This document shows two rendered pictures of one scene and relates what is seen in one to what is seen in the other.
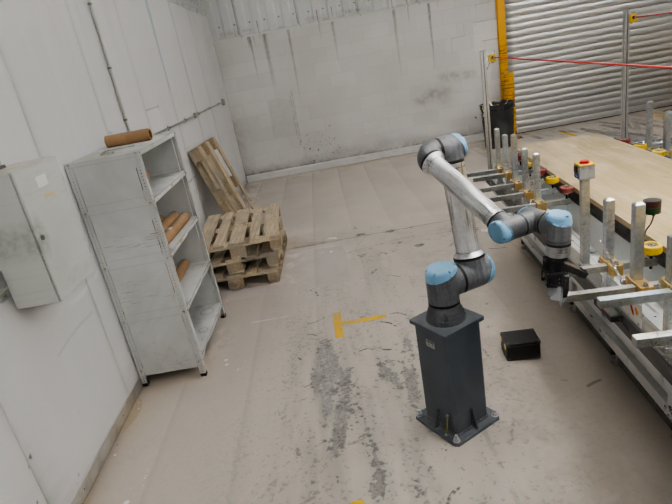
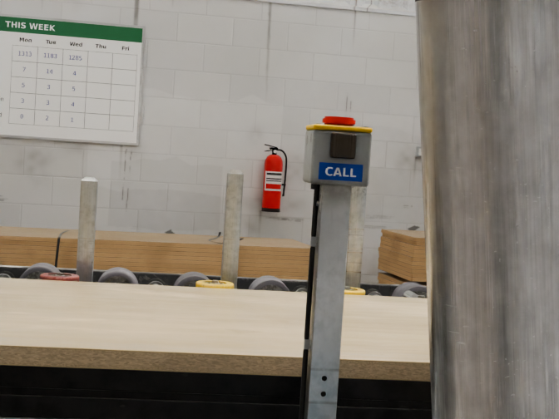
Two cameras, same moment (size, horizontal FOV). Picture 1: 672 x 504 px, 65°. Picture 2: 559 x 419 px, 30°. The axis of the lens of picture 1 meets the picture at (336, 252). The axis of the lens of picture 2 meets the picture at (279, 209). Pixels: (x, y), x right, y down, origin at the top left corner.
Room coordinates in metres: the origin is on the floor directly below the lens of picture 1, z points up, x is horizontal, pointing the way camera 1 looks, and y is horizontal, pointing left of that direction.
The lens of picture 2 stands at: (2.66, 0.02, 1.18)
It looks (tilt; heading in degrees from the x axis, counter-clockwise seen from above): 3 degrees down; 256
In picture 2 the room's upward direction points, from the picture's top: 4 degrees clockwise
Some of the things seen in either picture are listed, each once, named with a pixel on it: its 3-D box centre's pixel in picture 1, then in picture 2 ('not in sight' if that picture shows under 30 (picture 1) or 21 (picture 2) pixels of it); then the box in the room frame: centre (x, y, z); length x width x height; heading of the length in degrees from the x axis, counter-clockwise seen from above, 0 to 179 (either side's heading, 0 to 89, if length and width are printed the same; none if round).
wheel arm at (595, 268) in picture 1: (602, 268); not in sight; (2.01, -1.11, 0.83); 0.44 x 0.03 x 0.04; 83
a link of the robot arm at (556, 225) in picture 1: (557, 228); not in sight; (1.79, -0.82, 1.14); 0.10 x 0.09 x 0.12; 21
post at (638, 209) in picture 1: (636, 261); not in sight; (1.79, -1.13, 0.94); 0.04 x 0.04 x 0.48; 83
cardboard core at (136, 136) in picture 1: (128, 137); not in sight; (3.67, 1.24, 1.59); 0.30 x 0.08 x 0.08; 89
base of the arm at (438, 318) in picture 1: (444, 308); not in sight; (2.24, -0.47, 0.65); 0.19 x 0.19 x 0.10
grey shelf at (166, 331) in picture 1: (159, 254); not in sight; (3.56, 1.24, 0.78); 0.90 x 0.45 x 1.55; 179
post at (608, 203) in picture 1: (608, 250); not in sight; (2.04, -1.16, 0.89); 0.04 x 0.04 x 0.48; 83
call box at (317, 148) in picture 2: (584, 171); (336, 158); (2.30, -1.19, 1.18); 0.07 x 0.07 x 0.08; 83
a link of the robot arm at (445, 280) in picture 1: (443, 282); not in sight; (2.24, -0.47, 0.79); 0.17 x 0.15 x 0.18; 111
